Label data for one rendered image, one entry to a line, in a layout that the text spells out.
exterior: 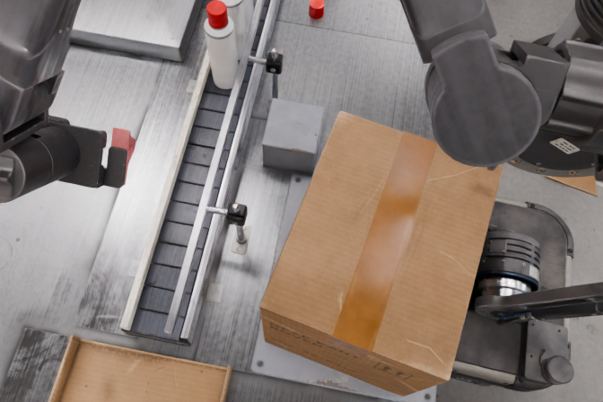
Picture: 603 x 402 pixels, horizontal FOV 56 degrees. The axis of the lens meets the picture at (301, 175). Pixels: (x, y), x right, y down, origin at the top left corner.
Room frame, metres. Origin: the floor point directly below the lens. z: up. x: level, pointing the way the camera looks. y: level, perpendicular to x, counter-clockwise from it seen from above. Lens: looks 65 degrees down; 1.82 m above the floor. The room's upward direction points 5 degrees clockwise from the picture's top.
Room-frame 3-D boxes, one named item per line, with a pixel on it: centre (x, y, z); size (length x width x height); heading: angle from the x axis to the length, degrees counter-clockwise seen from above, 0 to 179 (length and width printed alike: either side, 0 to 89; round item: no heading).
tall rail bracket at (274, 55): (0.62, 0.09, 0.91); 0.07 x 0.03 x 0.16; 84
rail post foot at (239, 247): (0.32, 0.10, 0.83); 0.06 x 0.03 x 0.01; 172
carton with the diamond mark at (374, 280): (0.25, -0.12, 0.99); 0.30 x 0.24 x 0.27; 164
